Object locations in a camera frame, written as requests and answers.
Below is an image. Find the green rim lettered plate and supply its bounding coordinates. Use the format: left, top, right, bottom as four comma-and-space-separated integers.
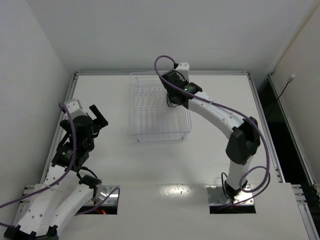
166, 95, 178, 108

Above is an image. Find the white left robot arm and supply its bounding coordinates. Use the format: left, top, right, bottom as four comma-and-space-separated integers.
3, 100, 109, 240

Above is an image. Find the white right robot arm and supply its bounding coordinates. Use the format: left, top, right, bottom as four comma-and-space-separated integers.
160, 70, 261, 200

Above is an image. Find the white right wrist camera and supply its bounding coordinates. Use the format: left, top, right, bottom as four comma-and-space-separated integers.
173, 62, 190, 82

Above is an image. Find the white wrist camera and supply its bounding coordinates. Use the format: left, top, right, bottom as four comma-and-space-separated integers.
173, 62, 190, 82
59, 98, 86, 119

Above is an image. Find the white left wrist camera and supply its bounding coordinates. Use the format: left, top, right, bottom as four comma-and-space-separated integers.
59, 98, 86, 119

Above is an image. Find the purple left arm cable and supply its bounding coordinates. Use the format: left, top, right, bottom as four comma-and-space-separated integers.
0, 101, 121, 227

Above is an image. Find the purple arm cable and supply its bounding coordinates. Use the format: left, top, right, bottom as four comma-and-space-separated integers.
153, 54, 272, 208
0, 101, 121, 227

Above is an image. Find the clear wire dish rack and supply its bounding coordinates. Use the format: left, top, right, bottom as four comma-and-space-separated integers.
129, 72, 192, 143

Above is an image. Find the black hanging cable white plug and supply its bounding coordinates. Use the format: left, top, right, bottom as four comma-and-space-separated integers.
258, 73, 296, 123

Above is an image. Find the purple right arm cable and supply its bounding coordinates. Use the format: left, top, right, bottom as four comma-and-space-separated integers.
153, 54, 272, 208

